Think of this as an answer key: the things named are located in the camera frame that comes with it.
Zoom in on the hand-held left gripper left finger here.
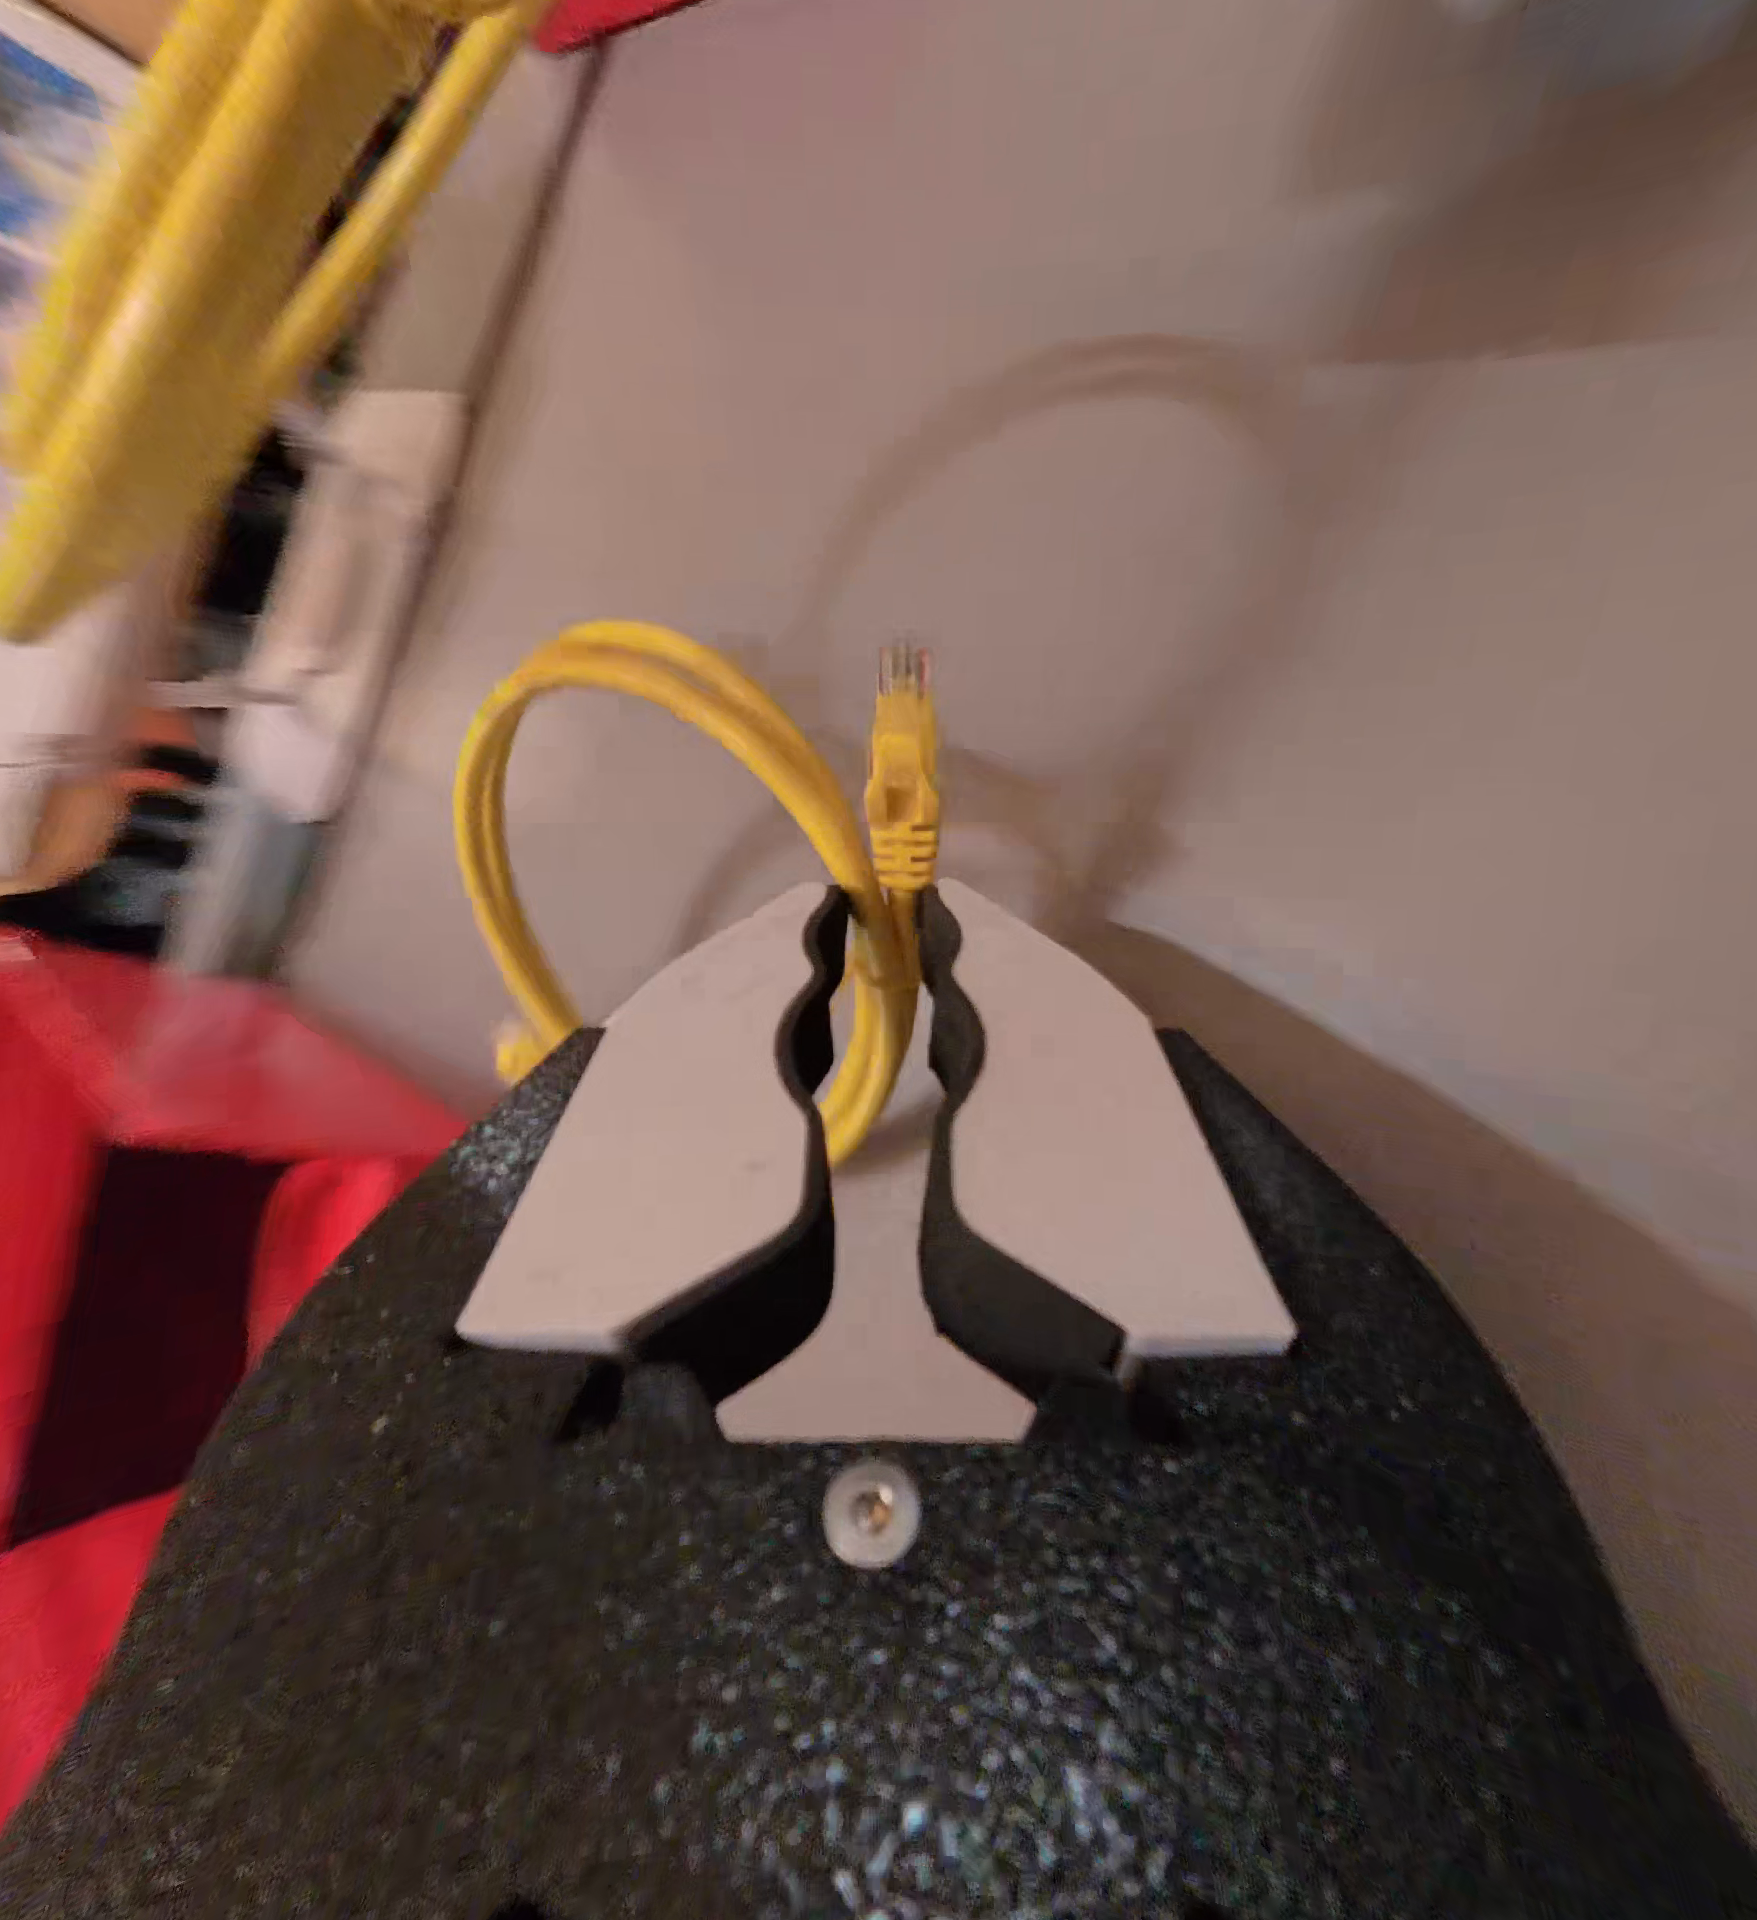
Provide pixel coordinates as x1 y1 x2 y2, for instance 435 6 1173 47
452 881 852 1404

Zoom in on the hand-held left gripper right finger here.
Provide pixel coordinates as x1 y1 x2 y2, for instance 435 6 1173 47
915 877 1297 1411

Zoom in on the yellow ethernet cable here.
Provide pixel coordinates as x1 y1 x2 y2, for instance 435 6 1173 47
454 619 945 1171

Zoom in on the red fabric bag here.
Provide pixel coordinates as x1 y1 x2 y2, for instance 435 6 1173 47
0 925 472 1908

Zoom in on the white shelf unit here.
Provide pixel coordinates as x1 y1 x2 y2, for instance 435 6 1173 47
157 385 472 977

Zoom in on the yellow cable bundle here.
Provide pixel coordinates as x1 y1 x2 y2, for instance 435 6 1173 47
0 0 551 643

